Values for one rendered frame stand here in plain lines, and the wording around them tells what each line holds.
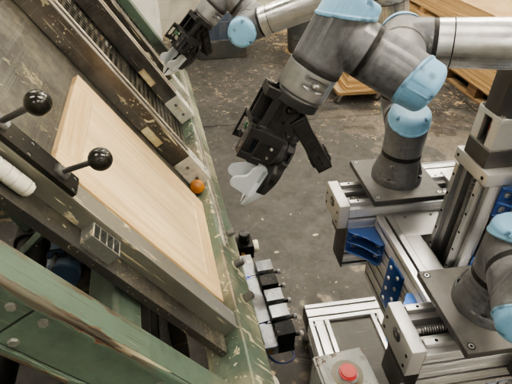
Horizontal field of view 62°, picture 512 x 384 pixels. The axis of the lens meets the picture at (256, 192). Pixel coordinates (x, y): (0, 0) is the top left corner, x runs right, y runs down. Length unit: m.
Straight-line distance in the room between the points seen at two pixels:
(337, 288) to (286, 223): 0.58
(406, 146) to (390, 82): 0.69
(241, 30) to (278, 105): 0.57
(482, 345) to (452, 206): 0.40
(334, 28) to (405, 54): 0.10
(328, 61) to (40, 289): 0.47
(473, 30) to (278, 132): 0.32
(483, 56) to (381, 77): 0.19
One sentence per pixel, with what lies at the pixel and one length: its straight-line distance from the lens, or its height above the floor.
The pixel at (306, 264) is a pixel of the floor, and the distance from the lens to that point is 2.51.
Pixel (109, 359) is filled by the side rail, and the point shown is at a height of 1.24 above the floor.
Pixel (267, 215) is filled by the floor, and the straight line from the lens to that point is 2.81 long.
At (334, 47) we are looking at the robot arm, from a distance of 0.59.
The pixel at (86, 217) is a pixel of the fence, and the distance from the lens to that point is 0.82.
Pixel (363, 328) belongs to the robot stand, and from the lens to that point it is 2.01.
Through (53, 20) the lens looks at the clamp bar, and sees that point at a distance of 1.32.
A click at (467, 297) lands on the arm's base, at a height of 1.08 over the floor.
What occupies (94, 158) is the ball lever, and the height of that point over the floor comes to 1.45.
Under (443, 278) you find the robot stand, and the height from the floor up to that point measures 1.04.
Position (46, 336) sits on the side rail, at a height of 1.31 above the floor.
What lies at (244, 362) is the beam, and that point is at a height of 0.90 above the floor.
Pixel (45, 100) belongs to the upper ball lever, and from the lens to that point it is 0.67.
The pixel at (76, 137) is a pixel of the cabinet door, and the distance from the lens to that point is 1.00.
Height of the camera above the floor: 1.80
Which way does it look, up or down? 37 degrees down
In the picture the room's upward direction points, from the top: straight up
